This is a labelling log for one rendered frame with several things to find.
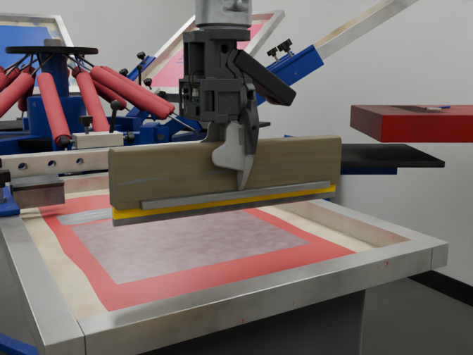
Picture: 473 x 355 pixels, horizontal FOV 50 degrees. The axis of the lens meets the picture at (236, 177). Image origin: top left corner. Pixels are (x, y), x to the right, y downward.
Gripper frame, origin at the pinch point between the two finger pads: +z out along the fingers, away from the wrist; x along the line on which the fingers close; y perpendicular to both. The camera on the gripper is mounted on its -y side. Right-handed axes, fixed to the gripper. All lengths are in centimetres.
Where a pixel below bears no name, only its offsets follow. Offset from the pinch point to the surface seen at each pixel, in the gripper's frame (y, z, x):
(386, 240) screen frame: -25.7, 12.2, 4.9
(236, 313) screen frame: 7.8, 12.8, 13.8
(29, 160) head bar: 19, 7, -68
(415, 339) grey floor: -147, 109, -85
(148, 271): 11.4, 14.2, -6.2
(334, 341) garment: -15.7, 27.7, 4.8
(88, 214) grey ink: 12.2, 13.5, -38.1
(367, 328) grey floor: -134, 109, -103
